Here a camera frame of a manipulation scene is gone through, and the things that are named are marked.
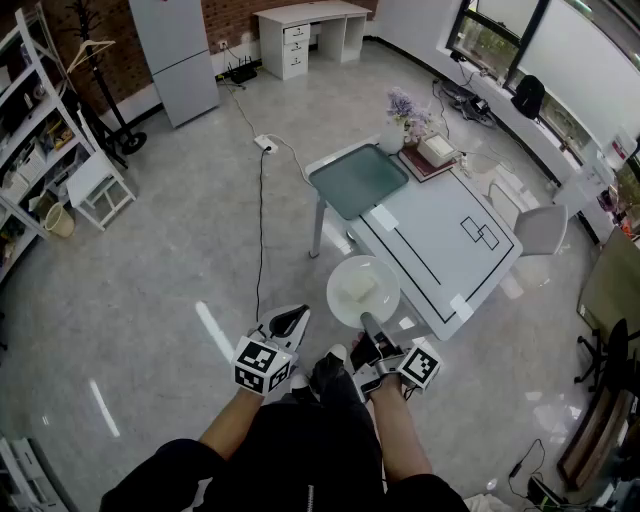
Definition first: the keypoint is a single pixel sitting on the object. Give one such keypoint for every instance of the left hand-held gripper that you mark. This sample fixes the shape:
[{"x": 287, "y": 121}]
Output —
[{"x": 260, "y": 362}]

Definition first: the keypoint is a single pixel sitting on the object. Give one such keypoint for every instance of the light grey chair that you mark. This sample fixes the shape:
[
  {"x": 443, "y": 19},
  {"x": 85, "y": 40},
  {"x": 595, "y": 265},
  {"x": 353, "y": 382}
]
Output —
[{"x": 542, "y": 227}]

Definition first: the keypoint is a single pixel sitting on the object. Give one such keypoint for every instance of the person's left forearm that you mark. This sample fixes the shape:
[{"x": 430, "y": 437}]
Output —
[{"x": 235, "y": 425}]

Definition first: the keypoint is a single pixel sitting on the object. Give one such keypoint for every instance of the person's left shoe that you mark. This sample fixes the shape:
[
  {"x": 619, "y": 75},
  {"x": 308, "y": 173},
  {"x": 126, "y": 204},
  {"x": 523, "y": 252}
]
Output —
[{"x": 299, "y": 382}]

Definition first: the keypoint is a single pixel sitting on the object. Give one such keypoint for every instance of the black hand truck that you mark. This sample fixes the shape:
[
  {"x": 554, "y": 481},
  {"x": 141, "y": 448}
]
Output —
[{"x": 131, "y": 141}]

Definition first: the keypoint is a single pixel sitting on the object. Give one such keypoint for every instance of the black office chair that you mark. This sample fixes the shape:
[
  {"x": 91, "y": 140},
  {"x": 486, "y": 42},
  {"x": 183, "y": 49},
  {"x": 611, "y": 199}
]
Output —
[{"x": 612, "y": 350}]

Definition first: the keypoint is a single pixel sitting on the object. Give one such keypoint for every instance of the white step stool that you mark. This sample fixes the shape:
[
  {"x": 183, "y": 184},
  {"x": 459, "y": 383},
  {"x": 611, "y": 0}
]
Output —
[{"x": 92, "y": 172}]

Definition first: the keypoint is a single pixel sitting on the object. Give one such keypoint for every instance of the small white power strip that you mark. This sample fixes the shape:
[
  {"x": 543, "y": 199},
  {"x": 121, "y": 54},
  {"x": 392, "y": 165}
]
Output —
[{"x": 463, "y": 162}]

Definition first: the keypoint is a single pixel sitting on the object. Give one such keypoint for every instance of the beige waste bin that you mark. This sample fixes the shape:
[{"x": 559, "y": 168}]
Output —
[{"x": 59, "y": 220}]

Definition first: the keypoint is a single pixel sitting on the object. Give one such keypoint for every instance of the white low rack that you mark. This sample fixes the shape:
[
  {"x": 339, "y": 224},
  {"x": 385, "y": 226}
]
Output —
[{"x": 25, "y": 475}]

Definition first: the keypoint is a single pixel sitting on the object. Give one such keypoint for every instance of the black coat rack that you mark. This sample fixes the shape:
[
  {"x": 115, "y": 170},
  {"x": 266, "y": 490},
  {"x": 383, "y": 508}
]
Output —
[{"x": 102, "y": 85}]

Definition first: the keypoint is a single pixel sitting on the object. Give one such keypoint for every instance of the white shelving unit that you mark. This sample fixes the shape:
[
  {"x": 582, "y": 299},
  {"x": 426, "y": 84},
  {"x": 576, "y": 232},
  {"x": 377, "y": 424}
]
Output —
[{"x": 30, "y": 160}]

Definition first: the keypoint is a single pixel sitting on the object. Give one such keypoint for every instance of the purple and pink flower bouquet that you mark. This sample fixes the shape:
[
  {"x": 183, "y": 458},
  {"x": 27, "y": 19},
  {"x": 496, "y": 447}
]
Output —
[{"x": 402, "y": 107}]

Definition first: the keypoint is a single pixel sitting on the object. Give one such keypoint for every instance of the white glass table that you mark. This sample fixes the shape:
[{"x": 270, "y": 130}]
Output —
[{"x": 450, "y": 250}]

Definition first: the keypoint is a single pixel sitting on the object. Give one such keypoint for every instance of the person's right shoe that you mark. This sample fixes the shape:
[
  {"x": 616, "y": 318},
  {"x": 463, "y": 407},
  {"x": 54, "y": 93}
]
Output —
[{"x": 334, "y": 357}]

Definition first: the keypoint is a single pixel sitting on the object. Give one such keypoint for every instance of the white food block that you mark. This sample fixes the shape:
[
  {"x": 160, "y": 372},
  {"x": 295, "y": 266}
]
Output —
[{"x": 357, "y": 289}]

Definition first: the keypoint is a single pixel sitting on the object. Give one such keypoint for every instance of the white round plate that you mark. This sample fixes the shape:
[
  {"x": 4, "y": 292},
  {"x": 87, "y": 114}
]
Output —
[{"x": 380, "y": 275}]

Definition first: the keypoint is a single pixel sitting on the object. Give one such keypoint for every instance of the white ribbed vase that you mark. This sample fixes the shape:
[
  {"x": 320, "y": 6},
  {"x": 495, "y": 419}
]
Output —
[{"x": 391, "y": 141}]

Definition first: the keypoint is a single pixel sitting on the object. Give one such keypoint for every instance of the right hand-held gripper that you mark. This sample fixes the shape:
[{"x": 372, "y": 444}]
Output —
[{"x": 420, "y": 367}]

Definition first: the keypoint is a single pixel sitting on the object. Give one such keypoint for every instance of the black backpack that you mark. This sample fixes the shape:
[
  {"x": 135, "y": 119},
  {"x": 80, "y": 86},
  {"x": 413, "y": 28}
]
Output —
[{"x": 528, "y": 97}]

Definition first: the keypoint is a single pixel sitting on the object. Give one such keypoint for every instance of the black framed window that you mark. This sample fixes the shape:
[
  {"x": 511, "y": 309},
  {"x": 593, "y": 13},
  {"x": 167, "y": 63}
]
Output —
[{"x": 487, "y": 40}]

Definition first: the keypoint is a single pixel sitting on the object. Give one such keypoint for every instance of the olive green board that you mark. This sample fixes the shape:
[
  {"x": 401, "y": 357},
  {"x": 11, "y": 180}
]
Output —
[{"x": 612, "y": 280}]

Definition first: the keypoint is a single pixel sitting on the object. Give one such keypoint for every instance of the person's shoe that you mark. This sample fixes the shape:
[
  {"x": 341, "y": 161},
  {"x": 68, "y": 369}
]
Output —
[
  {"x": 299, "y": 382},
  {"x": 334, "y": 357}
]

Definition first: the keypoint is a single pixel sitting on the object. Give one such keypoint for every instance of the person's black clothing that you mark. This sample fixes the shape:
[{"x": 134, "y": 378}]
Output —
[{"x": 300, "y": 460}]

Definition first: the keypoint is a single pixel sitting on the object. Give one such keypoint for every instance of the dark red book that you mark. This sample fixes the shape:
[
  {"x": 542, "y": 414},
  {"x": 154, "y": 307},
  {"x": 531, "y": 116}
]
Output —
[{"x": 425, "y": 169}]

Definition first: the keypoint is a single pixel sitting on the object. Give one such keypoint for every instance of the white desk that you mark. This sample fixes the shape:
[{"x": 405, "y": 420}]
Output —
[{"x": 310, "y": 12}]

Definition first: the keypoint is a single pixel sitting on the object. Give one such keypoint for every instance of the white rectangular box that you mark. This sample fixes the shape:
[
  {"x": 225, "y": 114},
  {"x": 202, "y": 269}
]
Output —
[{"x": 436, "y": 147}]

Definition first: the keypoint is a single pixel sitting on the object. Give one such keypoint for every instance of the white window ledge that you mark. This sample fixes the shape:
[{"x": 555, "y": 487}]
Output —
[{"x": 500, "y": 97}]

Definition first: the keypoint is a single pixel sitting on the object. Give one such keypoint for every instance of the white refrigerator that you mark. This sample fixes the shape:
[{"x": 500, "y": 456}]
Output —
[{"x": 180, "y": 65}]

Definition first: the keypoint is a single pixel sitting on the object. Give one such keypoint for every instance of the person's right forearm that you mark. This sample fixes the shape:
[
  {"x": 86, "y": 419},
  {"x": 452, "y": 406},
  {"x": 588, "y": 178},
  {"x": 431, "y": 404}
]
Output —
[{"x": 400, "y": 435}]

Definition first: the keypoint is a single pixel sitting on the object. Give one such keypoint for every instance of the black router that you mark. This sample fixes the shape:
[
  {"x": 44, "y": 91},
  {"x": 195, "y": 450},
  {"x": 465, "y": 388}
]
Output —
[{"x": 244, "y": 75}]

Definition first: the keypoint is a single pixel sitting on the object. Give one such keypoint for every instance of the brown wooden bench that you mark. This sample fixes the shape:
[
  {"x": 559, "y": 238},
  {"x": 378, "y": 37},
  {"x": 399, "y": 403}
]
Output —
[{"x": 595, "y": 440}]

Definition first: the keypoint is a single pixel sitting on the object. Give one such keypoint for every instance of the wooden clothes hanger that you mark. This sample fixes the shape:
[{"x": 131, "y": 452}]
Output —
[{"x": 90, "y": 50}]

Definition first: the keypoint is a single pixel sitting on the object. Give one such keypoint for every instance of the teal serving tray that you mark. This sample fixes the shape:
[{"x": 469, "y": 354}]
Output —
[{"x": 357, "y": 180}]

